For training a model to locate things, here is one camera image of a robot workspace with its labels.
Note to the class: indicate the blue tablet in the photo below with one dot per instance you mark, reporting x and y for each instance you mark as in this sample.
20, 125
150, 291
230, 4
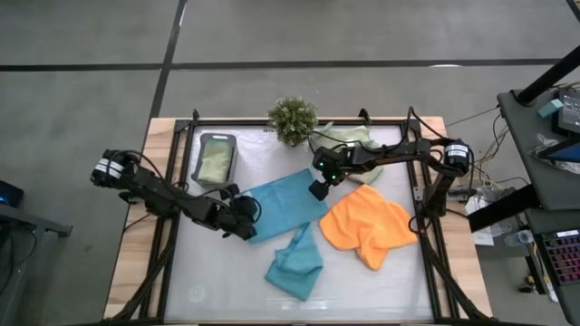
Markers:
568, 153

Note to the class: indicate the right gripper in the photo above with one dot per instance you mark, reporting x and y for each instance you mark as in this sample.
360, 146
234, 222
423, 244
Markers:
337, 163

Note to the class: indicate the grey computer cart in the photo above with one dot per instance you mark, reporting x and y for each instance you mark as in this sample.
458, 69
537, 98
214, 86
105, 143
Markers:
521, 149

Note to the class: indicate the black metal table frame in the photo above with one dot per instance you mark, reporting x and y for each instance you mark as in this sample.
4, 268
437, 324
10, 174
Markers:
235, 121

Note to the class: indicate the clear plastic bottle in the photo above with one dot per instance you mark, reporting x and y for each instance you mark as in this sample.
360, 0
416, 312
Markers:
521, 236

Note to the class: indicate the white paper sheets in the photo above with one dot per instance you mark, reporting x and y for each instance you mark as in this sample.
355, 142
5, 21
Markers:
480, 235

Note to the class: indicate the black cart bracket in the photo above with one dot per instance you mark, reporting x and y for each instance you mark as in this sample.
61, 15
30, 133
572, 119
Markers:
503, 208

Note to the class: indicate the small artificial potted plant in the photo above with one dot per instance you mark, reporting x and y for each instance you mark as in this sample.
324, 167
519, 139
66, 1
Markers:
293, 120

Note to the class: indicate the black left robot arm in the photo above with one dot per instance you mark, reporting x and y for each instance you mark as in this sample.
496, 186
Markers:
154, 190

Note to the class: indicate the black slanted pole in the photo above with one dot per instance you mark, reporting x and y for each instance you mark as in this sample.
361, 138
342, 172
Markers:
548, 77

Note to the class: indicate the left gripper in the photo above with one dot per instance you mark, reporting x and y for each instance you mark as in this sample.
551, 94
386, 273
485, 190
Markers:
238, 215

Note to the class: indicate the backlit computer keyboard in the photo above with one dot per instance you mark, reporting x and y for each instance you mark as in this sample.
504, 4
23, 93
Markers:
564, 258

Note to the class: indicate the green microfiber towel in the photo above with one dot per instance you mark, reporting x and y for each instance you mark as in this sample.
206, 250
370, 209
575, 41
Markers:
215, 160
349, 135

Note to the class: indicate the small teal box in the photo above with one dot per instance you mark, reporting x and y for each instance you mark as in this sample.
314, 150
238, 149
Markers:
550, 108

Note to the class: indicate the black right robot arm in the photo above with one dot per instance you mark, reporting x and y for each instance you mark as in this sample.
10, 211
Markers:
408, 151

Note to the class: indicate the clear plastic bag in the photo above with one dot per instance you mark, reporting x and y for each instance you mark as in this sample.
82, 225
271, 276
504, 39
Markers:
539, 147

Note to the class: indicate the blue microfiber towel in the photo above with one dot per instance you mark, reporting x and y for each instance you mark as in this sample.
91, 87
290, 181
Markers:
294, 267
285, 204

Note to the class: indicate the grey plastic bin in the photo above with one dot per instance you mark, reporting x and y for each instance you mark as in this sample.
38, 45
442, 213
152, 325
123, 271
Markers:
235, 158

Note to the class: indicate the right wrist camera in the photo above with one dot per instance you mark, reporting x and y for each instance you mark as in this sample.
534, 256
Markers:
318, 190

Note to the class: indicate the blue-lit black device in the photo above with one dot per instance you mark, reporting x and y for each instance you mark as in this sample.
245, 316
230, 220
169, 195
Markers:
10, 194

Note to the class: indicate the grey side table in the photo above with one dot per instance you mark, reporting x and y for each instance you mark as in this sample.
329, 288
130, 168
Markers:
27, 217

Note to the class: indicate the orange microfiber towel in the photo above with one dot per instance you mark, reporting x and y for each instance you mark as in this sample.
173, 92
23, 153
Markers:
367, 222

